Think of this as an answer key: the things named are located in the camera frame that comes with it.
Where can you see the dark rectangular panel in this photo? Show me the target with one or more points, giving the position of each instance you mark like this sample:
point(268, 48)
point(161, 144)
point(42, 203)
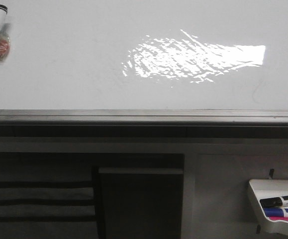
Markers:
point(142, 203)

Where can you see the white plastic marker tray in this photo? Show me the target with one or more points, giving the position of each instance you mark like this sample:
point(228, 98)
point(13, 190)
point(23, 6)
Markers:
point(266, 188)

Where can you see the black tray hook left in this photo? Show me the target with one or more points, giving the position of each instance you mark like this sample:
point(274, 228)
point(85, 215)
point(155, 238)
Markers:
point(271, 174)

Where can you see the black capped marker in tray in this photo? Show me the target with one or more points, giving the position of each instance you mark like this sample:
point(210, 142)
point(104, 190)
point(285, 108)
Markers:
point(273, 202)

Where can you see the blue marker in tray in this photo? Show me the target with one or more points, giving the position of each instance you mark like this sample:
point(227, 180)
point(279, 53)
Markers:
point(276, 212)

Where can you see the pink marker in tray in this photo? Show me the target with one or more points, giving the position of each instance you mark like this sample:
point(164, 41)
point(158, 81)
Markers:
point(283, 219)

